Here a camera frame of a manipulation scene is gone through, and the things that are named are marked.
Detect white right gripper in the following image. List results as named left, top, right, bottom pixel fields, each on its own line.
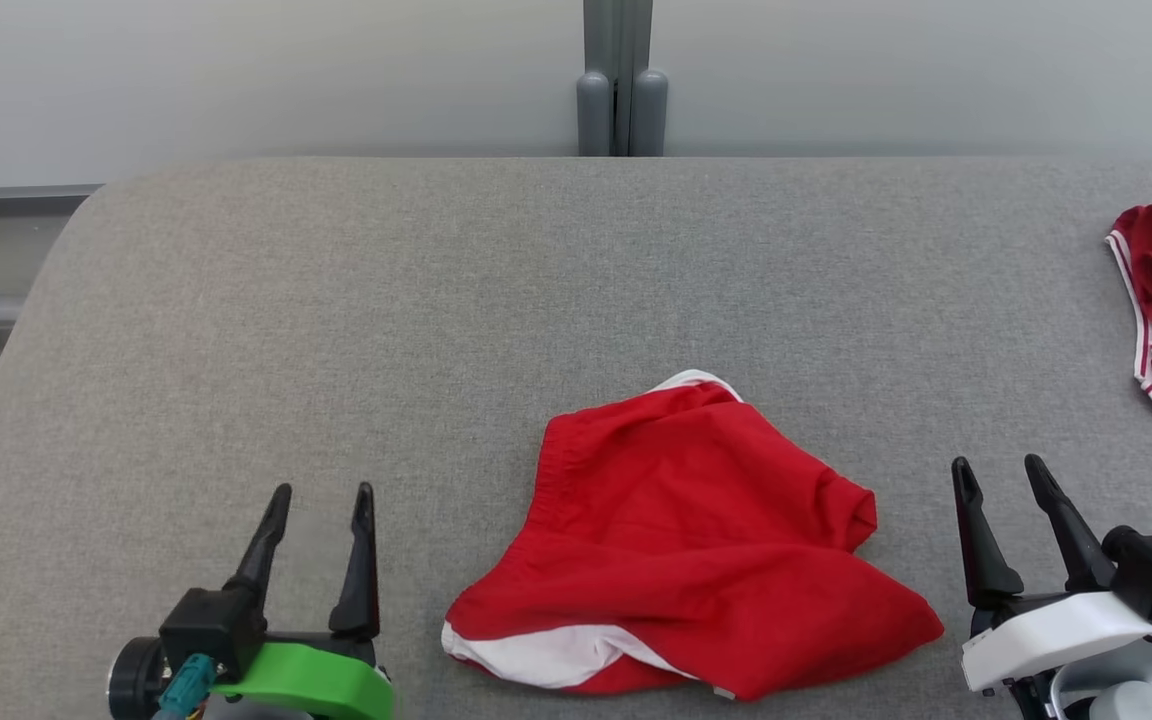
left=951, top=454, right=1152, bottom=694

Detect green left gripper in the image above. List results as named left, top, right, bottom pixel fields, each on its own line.
left=211, top=482, right=396, bottom=720

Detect red shorts with white lining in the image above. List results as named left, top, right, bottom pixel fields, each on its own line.
left=441, top=369, right=945, bottom=702

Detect teal left camera cable connector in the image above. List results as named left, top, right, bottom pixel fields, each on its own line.
left=151, top=652, right=217, bottom=720

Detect grey partition base rail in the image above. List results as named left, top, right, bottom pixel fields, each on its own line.
left=0, top=184, right=104, bottom=217

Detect grey double partition post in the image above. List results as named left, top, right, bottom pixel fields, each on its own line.
left=576, top=0, right=670, bottom=158

